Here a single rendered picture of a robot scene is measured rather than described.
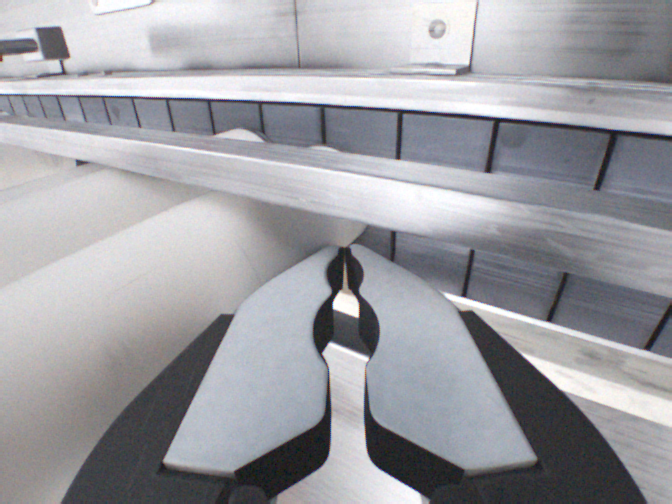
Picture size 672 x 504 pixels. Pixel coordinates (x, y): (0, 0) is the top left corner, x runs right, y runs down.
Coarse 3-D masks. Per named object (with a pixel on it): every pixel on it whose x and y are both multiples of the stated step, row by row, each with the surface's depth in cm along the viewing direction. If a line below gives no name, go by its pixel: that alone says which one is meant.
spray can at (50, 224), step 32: (64, 192) 12; (96, 192) 12; (128, 192) 13; (160, 192) 13; (192, 192) 14; (0, 224) 10; (32, 224) 10; (64, 224) 11; (96, 224) 12; (128, 224) 12; (0, 256) 9; (32, 256) 10; (64, 256) 11
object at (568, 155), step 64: (192, 128) 21; (256, 128) 19; (320, 128) 17; (384, 128) 15; (448, 128) 14; (512, 128) 13; (576, 128) 14; (640, 192) 11; (384, 256) 18; (448, 256) 17; (576, 320) 15; (640, 320) 13
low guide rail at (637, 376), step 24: (480, 312) 15; (504, 336) 14; (528, 336) 13; (552, 336) 13; (552, 360) 12; (576, 360) 12; (600, 360) 12; (624, 360) 12; (648, 360) 12; (576, 384) 12; (600, 384) 12; (624, 384) 11; (648, 384) 11; (624, 408) 12; (648, 408) 11
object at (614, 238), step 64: (0, 128) 17; (64, 128) 14; (128, 128) 13; (256, 192) 9; (320, 192) 8; (384, 192) 7; (448, 192) 7; (512, 192) 6; (576, 192) 6; (512, 256) 7; (576, 256) 6; (640, 256) 5
